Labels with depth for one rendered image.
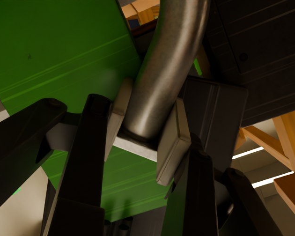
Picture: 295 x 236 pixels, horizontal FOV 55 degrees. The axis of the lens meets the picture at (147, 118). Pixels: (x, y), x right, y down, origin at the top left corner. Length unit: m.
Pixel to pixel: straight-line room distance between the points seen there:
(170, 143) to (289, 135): 0.90
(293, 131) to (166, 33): 0.90
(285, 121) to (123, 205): 0.83
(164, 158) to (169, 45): 0.07
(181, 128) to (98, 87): 0.09
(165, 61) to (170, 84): 0.01
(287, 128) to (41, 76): 0.90
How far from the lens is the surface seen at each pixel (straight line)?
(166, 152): 0.15
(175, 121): 0.16
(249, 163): 9.82
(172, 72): 0.17
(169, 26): 0.17
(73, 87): 0.22
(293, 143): 1.05
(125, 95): 0.16
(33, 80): 0.23
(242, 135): 4.56
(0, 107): 0.40
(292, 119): 1.04
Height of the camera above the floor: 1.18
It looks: 4 degrees up
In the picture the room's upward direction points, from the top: 159 degrees clockwise
